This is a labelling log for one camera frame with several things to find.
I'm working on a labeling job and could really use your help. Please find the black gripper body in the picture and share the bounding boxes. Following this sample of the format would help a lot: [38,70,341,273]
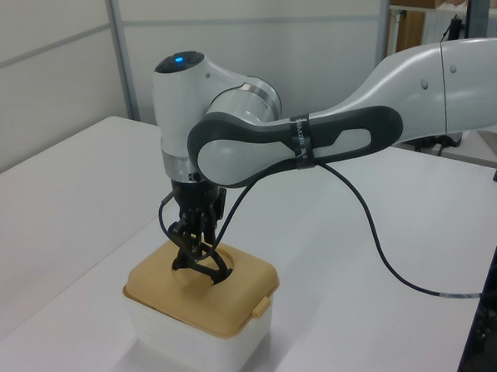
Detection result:
[166,179,230,235]

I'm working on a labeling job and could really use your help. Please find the beige lid with black handle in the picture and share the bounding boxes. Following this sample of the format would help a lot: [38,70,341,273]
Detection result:
[120,237,282,343]

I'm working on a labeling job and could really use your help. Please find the white plastic tool box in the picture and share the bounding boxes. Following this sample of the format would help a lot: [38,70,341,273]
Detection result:
[118,290,274,372]

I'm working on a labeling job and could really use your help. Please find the black chair base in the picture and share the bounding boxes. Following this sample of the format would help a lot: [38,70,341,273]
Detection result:
[407,130,465,159]

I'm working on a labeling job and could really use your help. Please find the wooden shelf unit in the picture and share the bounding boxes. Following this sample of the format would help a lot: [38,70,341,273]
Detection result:
[386,0,497,62]

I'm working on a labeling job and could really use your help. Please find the black strap on arm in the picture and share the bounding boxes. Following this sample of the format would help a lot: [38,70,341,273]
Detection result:
[286,112,319,173]

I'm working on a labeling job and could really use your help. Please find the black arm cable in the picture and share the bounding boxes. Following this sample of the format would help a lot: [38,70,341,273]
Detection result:
[154,153,490,300]

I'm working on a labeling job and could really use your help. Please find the grey partition post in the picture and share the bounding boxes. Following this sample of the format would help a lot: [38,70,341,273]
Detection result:
[374,0,393,66]
[96,0,147,122]

